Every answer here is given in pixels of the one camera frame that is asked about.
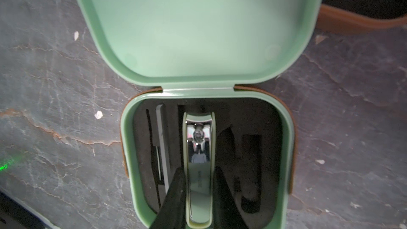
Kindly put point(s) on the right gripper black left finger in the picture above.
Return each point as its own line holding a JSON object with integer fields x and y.
{"x": 172, "y": 212}

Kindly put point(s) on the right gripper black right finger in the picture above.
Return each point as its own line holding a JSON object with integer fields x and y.
{"x": 226, "y": 213}

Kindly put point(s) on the large green nail clipper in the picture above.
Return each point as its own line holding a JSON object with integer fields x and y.
{"x": 199, "y": 143}

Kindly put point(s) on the green clipper case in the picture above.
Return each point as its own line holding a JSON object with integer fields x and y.
{"x": 202, "y": 49}

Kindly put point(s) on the brown clipper case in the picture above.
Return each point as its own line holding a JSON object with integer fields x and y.
{"x": 351, "y": 17}

